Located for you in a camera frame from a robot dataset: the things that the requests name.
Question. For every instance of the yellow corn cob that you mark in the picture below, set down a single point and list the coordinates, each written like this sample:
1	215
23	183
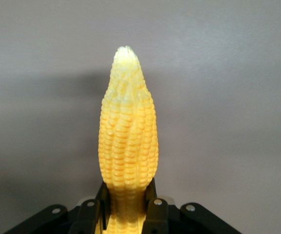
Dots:
128	136

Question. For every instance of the large table cover mat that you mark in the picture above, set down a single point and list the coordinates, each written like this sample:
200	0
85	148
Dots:
216	97

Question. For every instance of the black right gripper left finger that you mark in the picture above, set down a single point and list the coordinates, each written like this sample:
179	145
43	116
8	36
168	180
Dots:
89	217

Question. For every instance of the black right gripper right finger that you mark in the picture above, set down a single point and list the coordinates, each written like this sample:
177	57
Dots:
156	217

